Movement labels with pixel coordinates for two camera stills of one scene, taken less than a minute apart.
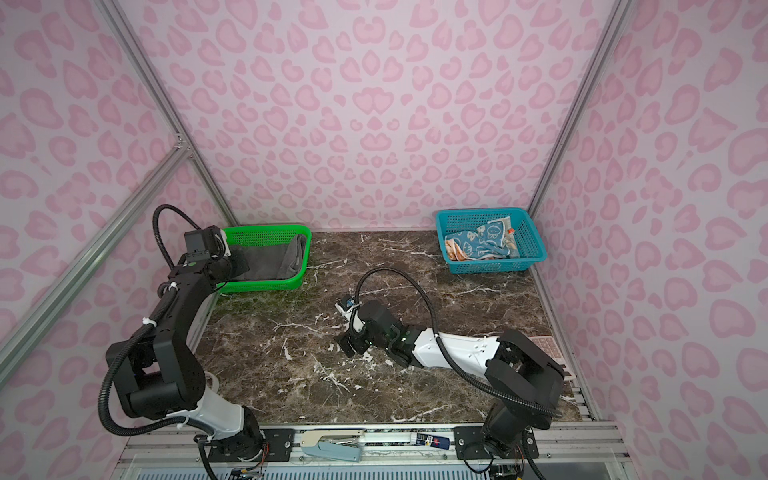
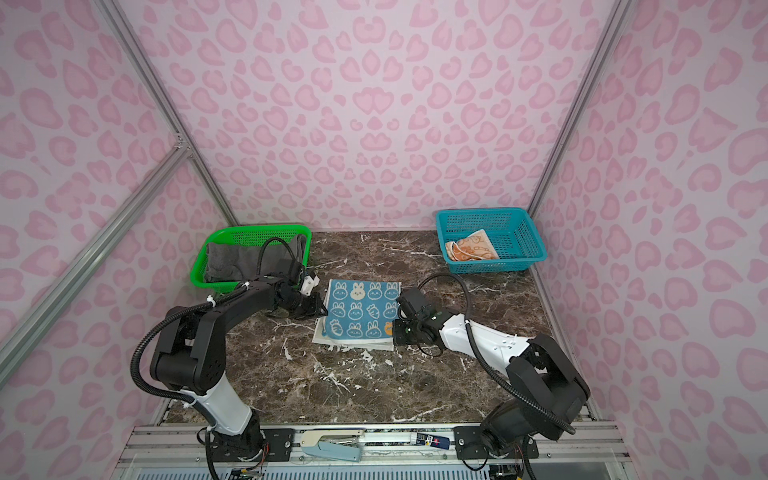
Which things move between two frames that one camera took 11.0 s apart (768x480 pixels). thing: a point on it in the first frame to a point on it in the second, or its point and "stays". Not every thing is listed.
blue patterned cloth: x=485 y=241 to x=360 y=314
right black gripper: x=351 y=336 to x=398 y=338
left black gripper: x=239 y=263 to x=314 y=310
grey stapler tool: x=342 y=444 stays
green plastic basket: x=262 y=235 stays
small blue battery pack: x=425 y=439 stays
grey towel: x=273 y=261 stays
